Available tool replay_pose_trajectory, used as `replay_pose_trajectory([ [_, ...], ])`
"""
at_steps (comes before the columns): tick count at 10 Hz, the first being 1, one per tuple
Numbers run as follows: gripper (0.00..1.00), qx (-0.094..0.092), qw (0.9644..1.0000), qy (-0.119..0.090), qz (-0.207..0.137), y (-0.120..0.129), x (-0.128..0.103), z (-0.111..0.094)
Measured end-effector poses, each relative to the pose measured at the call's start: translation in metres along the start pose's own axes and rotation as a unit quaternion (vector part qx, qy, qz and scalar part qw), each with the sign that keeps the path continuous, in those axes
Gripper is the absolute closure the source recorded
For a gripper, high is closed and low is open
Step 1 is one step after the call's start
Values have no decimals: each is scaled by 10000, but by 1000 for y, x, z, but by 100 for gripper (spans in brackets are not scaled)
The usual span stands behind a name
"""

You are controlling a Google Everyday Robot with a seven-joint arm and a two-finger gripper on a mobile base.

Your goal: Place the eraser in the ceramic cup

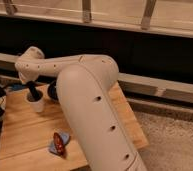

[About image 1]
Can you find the red oval object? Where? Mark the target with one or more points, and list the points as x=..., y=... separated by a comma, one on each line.
x=58, y=142

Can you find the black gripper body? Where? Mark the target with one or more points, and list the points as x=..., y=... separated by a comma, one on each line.
x=33, y=93

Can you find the black round object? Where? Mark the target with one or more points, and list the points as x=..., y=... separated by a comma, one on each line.
x=52, y=91

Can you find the white ceramic cup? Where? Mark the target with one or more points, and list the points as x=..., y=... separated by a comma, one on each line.
x=36, y=105

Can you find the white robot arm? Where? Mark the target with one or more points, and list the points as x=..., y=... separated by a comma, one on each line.
x=83, y=84

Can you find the white window frame rail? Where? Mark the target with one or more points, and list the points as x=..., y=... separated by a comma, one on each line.
x=166, y=17

